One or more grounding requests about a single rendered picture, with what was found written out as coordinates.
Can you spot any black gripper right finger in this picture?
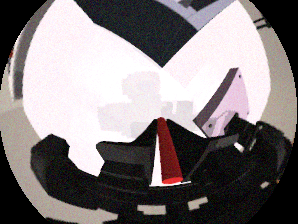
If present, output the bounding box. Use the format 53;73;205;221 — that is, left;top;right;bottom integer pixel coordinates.
166;119;239;183

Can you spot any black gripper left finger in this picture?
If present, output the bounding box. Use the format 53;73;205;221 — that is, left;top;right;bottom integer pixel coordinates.
96;120;157;185

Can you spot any dark red peg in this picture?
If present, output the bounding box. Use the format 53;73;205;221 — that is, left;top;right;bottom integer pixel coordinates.
157;117;184;185

